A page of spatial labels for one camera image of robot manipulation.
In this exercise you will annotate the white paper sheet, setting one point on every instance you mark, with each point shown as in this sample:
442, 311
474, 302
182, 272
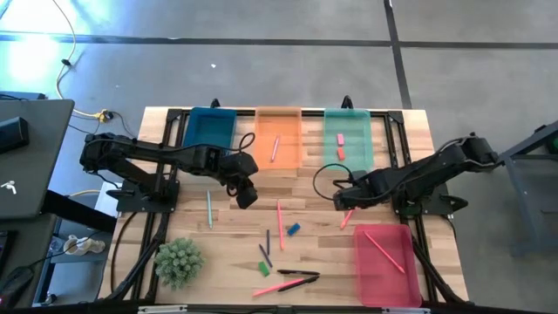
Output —
104, 205

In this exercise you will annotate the light teal pen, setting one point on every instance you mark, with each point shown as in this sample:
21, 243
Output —
209, 209

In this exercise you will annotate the black pen scale print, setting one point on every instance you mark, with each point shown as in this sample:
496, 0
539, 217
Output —
298, 272

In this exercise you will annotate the dark blue crayon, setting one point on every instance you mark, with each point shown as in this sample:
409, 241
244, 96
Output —
265, 256
268, 242

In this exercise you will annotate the black metal table frame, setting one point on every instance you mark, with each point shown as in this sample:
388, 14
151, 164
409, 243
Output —
311, 113

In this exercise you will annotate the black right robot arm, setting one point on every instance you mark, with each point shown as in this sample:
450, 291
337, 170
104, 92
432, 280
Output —
427, 174

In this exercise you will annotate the silver metal bracket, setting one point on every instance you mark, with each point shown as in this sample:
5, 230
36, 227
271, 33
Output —
405, 310
161, 309

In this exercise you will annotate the black box device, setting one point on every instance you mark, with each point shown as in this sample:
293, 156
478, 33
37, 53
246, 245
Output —
13, 135

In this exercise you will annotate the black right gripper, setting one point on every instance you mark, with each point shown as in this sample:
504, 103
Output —
359, 194

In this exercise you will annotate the teal translucent plastic bin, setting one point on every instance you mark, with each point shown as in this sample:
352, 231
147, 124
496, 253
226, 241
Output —
357, 131

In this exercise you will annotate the black pen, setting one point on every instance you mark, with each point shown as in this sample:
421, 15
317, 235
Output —
301, 283

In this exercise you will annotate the orange translucent plastic bin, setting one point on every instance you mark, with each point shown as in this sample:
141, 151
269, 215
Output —
287, 131

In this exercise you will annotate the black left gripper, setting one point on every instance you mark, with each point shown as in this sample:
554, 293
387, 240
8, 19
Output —
240, 168

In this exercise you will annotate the blue plastic bin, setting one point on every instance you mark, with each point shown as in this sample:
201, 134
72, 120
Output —
209, 126

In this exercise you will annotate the dark grey laptop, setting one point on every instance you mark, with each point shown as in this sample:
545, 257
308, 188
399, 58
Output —
35, 165

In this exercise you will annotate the yellow power plug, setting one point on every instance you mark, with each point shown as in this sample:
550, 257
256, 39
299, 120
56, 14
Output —
103, 116

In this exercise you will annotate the pink translucent plastic bin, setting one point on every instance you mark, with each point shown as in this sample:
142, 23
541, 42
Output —
383, 288

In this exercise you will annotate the purple pen pink end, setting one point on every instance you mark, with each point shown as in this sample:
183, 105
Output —
275, 148

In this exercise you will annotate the grey metal cart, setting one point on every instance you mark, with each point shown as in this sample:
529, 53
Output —
514, 196

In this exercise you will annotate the green eraser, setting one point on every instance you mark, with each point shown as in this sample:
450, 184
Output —
264, 269

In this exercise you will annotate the blue eraser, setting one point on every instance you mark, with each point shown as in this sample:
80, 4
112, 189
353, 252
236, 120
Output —
294, 229

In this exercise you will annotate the orange eraser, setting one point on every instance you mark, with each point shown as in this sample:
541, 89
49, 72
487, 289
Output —
341, 154

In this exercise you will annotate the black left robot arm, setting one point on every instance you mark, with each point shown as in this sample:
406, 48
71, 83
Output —
152, 150

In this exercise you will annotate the pink pencil orange cap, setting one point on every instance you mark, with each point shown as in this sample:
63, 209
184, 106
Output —
346, 220
281, 227
274, 288
383, 252

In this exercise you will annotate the green artificial plant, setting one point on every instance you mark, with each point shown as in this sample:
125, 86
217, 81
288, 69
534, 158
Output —
178, 261

